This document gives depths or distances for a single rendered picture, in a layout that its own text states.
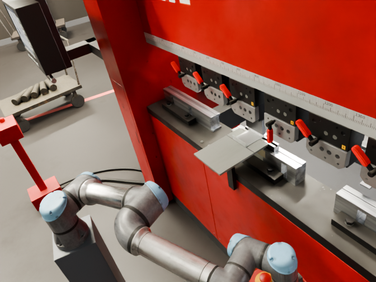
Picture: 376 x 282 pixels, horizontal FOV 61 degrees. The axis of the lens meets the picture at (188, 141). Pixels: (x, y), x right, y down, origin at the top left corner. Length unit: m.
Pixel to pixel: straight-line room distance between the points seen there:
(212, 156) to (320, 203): 0.46
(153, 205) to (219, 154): 0.40
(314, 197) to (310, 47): 0.60
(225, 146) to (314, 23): 0.64
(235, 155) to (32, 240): 1.94
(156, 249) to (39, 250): 1.83
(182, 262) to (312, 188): 0.66
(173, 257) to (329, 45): 0.73
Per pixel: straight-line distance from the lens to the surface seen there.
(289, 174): 1.37
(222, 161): 1.31
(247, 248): 0.96
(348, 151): 1.10
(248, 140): 1.41
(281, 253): 0.93
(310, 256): 1.37
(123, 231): 1.06
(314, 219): 1.28
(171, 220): 2.47
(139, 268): 2.30
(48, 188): 3.02
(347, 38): 0.94
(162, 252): 0.99
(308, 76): 1.05
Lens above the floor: 1.86
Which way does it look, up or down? 36 degrees down
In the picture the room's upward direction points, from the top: 12 degrees counter-clockwise
